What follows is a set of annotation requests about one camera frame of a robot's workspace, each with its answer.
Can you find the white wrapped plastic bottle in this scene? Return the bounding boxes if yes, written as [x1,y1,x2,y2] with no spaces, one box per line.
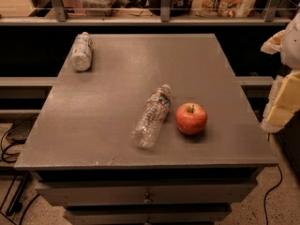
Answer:
[70,32,92,71]

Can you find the black floor cable right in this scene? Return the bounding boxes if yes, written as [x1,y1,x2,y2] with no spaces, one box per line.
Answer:
[262,164,283,225]

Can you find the printed snack bag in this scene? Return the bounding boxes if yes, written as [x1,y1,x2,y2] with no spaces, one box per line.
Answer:
[195,0,256,18]

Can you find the red apple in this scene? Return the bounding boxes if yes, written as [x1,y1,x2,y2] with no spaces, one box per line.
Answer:
[175,102,208,135]

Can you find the grey cabinet with drawers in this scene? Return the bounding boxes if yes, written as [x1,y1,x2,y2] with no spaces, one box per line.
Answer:
[16,34,278,225]

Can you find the black floor cables left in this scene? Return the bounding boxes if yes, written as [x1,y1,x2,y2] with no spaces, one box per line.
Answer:
[0,114,41,225]

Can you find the black power adapter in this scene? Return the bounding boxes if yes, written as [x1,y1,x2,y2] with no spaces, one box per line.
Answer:
[6,120,34,143]

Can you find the grey metal shelf rail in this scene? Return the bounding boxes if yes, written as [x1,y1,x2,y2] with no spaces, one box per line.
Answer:
[0,0,299,26]

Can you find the clear empty plastic bottle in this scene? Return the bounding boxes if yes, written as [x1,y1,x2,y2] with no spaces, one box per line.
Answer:
[131,84,172,149]

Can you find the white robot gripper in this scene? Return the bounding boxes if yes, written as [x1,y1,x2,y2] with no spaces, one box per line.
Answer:
[261,13,300,133]

